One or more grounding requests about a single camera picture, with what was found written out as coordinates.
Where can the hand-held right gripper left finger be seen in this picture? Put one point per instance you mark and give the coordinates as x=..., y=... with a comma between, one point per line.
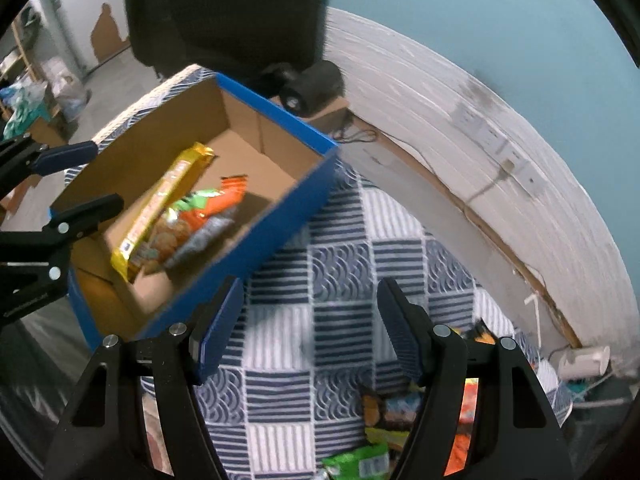
x=222, y=320

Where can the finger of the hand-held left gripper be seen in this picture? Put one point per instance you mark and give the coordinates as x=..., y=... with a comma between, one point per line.
x=65, y=156
x=85, y=212

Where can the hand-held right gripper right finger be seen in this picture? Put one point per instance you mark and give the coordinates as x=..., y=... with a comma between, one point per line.
x=397, y=325

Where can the black snack packet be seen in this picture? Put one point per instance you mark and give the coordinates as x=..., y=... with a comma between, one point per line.
x=395, y=407

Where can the orange-red snack packet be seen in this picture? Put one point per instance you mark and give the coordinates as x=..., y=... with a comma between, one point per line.
x=462, y=425

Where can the blue cardboard box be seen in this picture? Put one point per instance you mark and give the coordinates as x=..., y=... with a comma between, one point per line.
x=240, y=135

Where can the brown cardboard carton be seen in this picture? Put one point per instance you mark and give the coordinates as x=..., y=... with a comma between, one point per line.
x=47, y=135

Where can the teal cloth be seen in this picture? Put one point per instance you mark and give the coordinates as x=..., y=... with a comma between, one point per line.
x=25, y=110

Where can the white plastic bag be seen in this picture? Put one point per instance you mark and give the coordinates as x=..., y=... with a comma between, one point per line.
x=67, y=92

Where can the yellow snack packet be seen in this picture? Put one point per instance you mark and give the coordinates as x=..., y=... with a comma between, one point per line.
x=150, y=210

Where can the navy white patterned blanket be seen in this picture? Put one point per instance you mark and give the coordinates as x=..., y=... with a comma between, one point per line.
x=340, y=270

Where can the dark orange snack packet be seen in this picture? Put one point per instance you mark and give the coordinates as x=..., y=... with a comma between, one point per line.
x=481, y=332

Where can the cookie print snack packet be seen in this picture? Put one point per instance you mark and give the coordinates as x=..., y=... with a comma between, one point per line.
x=165, y=240

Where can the yellow-green snack packet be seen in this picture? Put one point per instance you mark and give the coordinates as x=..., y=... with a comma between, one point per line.
x=387, y=437

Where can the wooden rack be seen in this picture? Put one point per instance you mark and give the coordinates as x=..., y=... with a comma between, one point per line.
x=20, y=40

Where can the pink packet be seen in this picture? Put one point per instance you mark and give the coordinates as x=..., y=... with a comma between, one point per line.
x=155, y=435

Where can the green snack packet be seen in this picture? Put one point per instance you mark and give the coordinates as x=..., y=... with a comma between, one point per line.
x=355, y=462

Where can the white cylindrical device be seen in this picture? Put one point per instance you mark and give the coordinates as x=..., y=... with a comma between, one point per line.
x=582, y=362

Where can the black office chair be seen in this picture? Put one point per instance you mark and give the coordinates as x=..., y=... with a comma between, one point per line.
x=225, y=10

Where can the white wall socket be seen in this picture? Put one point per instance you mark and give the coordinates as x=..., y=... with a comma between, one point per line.
x=506, y=152
x=487, y=133
x=531, y=176

